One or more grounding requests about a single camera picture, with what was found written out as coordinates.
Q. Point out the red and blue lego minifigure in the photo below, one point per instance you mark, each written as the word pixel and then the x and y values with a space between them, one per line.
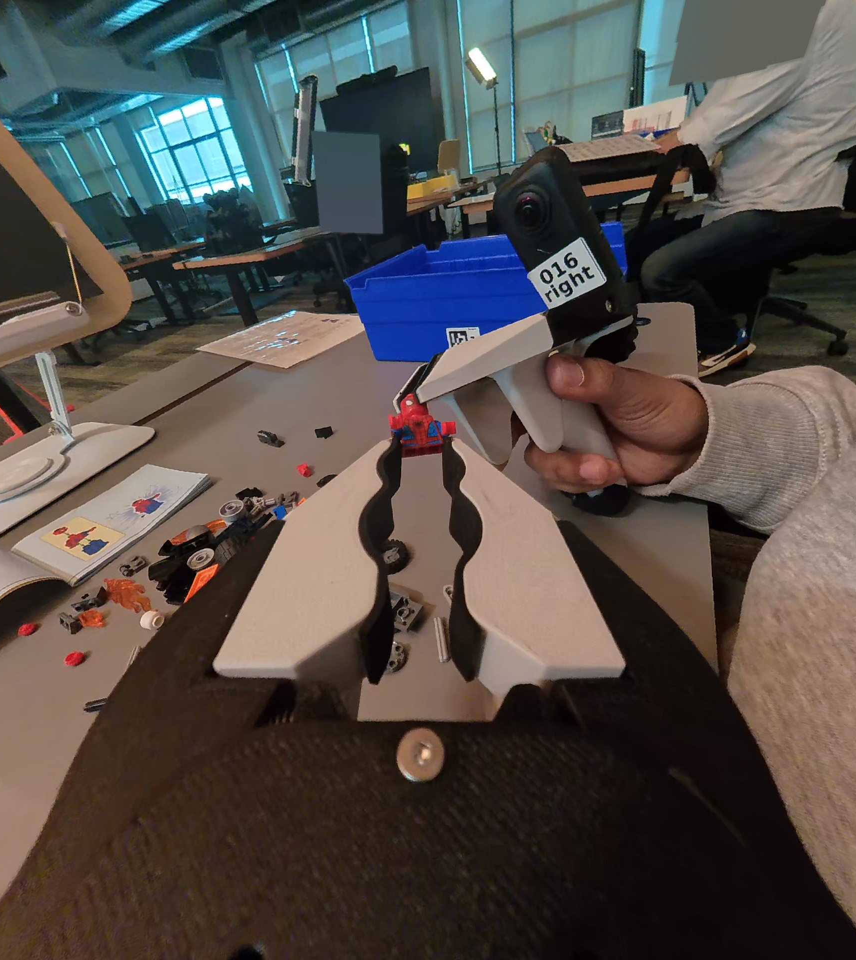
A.
pixel 419 429

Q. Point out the large black monitor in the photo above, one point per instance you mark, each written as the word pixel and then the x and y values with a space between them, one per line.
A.
pixel 413 120

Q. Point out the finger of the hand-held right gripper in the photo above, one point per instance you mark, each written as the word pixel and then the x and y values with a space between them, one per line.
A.
pixel 488 356
pixel 414 381

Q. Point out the wooden office desk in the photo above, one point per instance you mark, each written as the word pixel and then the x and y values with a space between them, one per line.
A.
pixel 247 259

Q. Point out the person's right hand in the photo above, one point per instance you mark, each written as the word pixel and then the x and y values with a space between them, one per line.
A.
pixel 653 420

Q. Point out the studio light on stand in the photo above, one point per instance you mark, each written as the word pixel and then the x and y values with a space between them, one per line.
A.
pixel 482 69

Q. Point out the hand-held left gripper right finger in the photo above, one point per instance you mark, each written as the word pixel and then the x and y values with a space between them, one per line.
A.
pixel 533 592

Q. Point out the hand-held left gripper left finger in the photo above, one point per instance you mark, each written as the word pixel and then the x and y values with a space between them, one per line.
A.
pixel 300 585

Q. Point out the white stand base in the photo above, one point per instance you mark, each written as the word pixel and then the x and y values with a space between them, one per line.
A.
pixel 90 450

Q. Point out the lego instruction booklet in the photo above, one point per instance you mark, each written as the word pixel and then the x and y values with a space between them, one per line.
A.
pixel 97 525

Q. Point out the blue plastic bin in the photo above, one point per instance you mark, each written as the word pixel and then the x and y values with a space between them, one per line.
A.
pixel 413 300

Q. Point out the person's right forearm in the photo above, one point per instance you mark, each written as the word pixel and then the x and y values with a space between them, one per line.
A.
pixel 810 540

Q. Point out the printed paper sheet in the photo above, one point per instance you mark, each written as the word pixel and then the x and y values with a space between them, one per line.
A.
pixel 285 337

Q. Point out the pile of loose lego pieces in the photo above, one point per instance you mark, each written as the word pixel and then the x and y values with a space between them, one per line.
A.
pixel 202 555

